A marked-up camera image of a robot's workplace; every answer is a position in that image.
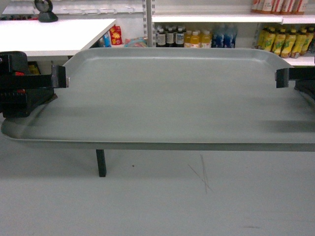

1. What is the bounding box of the grey silver serving tray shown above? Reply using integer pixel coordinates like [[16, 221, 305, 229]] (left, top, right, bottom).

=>
[[1, 48, 315, 151]]

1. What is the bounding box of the orange juice bottle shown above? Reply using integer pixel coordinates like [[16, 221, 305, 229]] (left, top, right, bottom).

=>
[[184, 30, 192, 48], [201, 30, 212, 49], [190, 31, 200, 48]]

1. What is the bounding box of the white upper shelf board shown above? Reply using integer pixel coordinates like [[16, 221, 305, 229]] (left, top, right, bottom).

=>
[[152, 14, 284, 24]]

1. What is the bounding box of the orange juice bottle front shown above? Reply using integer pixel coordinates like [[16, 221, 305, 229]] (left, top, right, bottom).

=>
[[190, 31, 200, 48]]

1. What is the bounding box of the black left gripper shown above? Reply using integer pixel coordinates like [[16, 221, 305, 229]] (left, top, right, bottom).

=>
[[0, 51, 69, 118]]

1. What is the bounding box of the orange juice bottle left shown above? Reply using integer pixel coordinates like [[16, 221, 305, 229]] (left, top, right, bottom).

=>
[[184, 30, 192, 48]]

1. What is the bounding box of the blue snack bag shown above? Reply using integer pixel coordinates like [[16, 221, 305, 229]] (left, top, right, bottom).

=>
[[102, 32, 112, 48]]

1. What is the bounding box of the teal snack bag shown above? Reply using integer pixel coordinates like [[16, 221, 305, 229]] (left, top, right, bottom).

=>
[[124, 37, 148, 48]]

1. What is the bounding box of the white checkout table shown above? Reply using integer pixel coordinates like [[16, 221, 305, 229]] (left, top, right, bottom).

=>
[[0, 19, 117, 177]]

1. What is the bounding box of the dark tea bottle front left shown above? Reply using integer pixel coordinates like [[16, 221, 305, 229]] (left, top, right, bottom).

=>
[[156, 29, 166, 47]]

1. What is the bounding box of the blue water bottle left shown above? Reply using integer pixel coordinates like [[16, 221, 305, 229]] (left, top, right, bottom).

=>
[[212, 23, 225, 48]]

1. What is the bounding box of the dark tea bottle blue label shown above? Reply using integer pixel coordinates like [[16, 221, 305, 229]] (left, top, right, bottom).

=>
[[175, 28, 184, 48]]

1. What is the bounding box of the blue water bottle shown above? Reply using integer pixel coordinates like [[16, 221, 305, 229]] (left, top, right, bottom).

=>
[[212, 23, 225, 48], [223, 23, 238, 48]]

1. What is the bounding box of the dark tea bottle middle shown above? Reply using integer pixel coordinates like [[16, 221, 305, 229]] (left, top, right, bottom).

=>
[[166, 27, 175, 47]]

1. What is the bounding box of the orange juice bottle right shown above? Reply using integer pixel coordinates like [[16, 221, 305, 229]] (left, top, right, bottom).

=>
[[201, 30, 212, 49]]

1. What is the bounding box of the red spout sauce pouch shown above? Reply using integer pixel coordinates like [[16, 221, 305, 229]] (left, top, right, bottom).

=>
[[109, 25, 123, 46]]

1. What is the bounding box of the blue water bottle right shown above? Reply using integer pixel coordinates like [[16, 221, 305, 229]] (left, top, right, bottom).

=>
[[223, 23, 238, 48]]

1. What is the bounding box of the white slotted shelf upright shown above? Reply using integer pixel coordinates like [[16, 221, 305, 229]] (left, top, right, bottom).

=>
[[142, 0, 156, 47]]

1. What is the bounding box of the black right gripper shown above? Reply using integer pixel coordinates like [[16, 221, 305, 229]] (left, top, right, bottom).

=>
[[275, 66, 315, 101]]

